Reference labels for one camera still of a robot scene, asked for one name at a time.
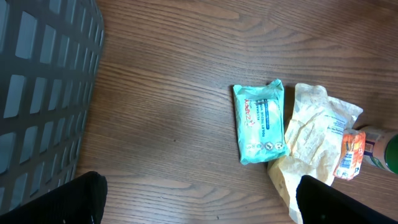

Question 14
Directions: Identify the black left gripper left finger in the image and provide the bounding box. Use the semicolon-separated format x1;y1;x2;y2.
1;171;108;224

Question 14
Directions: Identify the grey plastic mesh basket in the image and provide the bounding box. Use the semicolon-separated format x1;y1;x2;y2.
0;0;105;213

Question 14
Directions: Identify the small orange white packet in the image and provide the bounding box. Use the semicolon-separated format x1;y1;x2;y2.
333;129;366;180

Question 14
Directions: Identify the beige plastic bag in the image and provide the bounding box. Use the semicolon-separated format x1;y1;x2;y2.
268;83;363;223

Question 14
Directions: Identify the teal wipes packet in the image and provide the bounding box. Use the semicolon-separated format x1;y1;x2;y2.
233;79;289;165

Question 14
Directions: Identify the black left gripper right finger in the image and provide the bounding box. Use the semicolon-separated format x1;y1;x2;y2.
296;175;397;224

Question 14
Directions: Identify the green lid jar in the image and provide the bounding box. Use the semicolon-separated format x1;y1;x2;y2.
361;126;397;174

